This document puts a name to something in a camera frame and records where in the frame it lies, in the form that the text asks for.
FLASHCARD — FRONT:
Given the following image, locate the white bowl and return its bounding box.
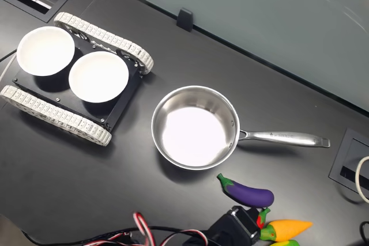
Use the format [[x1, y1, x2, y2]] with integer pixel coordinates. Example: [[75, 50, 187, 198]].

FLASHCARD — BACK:
[[16, 26, 76, 77], [68, 51, 130, 104]]

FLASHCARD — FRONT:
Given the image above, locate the red white black servo wire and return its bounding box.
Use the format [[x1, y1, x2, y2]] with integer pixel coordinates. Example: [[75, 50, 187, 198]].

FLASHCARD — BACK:
[[83, 212, 158, 246], [157, 228, 211, 245]]

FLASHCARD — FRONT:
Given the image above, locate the steel pan with long handle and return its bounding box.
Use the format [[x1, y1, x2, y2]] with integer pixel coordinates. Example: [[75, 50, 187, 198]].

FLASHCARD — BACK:
[[150, 85, 331, 171]]

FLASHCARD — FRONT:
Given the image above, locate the thin black cable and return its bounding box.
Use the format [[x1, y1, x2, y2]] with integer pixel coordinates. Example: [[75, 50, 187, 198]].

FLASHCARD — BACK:
[[0, 49, 16, 63]]

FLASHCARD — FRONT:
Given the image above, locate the red toy chilli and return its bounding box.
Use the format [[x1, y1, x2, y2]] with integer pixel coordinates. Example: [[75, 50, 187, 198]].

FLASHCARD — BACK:
[[256, 207, 272, 229]]

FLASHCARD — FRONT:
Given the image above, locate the yellow green toy corn cob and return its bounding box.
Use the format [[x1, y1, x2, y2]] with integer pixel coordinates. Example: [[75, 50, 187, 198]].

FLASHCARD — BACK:
[[269, 239, 300, 246]]

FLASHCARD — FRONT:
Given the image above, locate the square black cable box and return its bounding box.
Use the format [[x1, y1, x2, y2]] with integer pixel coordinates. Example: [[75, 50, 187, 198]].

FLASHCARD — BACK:
[[329, 127, 369, 195]]

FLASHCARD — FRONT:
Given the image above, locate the black partition bracket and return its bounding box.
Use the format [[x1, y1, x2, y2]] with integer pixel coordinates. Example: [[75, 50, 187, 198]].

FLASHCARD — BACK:
[[176, 7, 194, 32]]

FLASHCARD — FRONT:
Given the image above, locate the thick black cable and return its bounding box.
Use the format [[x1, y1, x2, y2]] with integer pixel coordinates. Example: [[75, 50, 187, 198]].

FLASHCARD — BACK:
[[359, 221, 369, 243]]

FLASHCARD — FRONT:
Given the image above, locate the purple toy aubergine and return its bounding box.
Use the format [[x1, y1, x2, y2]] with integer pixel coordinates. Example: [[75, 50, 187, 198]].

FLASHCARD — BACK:
[[216, 173, 274, 209]]

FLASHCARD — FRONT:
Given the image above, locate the black vehicle with white tracks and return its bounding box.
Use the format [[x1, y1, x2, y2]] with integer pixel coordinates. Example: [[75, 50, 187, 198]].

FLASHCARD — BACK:
[[0, 12, 155, 147]]

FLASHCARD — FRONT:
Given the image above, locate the white cable loop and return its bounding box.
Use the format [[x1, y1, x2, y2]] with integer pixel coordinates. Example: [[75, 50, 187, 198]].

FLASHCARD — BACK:
[[355, 156, 369, 204]]

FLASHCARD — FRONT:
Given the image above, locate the frosted glass partition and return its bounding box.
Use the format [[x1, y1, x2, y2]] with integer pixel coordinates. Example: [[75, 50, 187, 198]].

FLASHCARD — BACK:
[[141, 0, 369, 114]]

